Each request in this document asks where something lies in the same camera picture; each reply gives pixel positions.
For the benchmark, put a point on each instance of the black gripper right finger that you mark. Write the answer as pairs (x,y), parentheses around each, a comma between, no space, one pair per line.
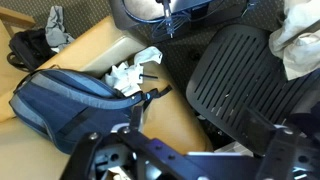
(293,156)

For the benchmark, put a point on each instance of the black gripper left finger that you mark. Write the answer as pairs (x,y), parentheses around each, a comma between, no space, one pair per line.
(110,156)

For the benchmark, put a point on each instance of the blue grey backpack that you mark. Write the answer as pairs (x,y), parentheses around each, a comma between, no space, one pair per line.
(66,106)

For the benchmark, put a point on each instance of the black mesh office chair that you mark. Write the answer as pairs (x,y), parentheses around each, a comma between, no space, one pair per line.
(233,73)

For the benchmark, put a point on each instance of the black bag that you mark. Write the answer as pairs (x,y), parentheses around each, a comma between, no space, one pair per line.
(30,50)

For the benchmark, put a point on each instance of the white crumpled cloth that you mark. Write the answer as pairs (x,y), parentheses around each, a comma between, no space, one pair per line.
(128,75)

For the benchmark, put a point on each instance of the black allen key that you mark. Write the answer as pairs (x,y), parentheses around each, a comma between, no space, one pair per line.
(148,77)

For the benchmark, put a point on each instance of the beige crumpled cloth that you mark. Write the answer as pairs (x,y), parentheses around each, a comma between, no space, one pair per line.
(296,43)

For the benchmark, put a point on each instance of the grey crumpled cloth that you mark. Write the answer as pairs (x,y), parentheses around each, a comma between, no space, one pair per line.
(56,28)

